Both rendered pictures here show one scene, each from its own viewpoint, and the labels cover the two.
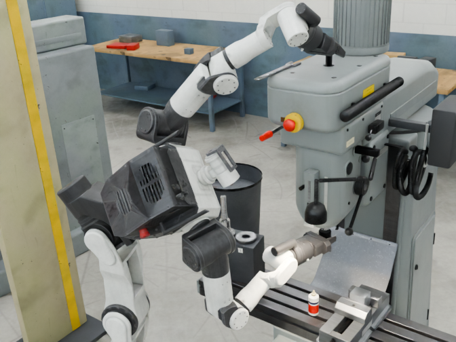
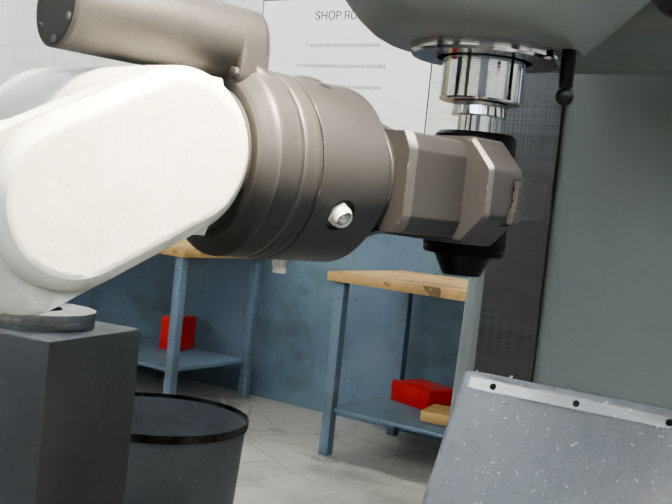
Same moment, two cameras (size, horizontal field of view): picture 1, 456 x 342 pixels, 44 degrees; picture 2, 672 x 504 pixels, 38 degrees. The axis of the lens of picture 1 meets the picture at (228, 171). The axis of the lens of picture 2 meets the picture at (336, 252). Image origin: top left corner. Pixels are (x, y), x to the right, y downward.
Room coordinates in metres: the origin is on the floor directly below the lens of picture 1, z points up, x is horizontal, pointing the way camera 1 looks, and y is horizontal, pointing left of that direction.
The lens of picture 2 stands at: (1.26, -0.23, 1.22)
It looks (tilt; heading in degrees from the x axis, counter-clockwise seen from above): 3 degrees down; 355
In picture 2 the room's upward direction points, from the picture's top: 6 degrees clockwise
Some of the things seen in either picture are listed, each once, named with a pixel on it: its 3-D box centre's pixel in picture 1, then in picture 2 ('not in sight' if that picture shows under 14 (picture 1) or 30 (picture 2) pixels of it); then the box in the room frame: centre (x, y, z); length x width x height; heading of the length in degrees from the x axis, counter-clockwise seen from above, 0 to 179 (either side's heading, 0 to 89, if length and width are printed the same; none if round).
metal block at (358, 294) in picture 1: (359, 298); not in sight; (1.73, -0.47, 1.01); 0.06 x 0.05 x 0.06; 50
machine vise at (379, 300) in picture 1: (355, 313); not in sight; (1.71, -0.45, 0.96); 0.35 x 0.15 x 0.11; 140
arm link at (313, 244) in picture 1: (307, 247); (354, 182); (1.77, -0.28, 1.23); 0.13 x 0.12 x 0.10; 38
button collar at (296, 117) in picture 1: (294, 122); not in sight; (1.64, -0.21, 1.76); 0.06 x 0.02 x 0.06; 53
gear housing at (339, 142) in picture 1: (333, 121); not in sight; (1.86, -0.38, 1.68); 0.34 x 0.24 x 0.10; 143
